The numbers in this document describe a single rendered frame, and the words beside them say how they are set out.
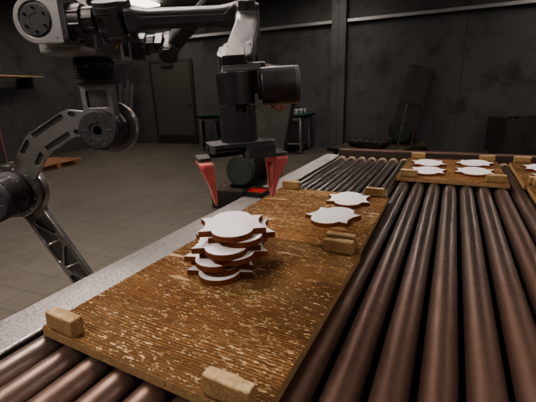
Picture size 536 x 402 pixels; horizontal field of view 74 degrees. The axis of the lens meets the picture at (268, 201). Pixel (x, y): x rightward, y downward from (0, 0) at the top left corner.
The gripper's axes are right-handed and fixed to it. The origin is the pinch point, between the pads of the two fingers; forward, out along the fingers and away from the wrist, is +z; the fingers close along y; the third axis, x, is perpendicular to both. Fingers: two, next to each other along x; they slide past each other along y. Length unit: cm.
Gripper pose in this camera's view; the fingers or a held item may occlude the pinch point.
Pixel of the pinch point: (244, 195)
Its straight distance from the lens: 60.0
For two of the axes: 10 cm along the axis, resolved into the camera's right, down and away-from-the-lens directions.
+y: 9.5, -1.4, 2.8
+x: -3.1, -2.5, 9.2
